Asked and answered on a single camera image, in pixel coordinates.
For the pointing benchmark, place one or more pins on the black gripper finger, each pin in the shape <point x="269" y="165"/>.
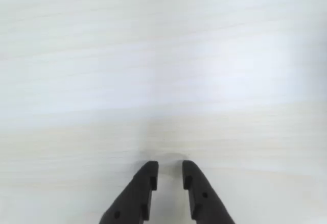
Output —
<point x="204" y="196"/>
<point x="132" y="198"/>

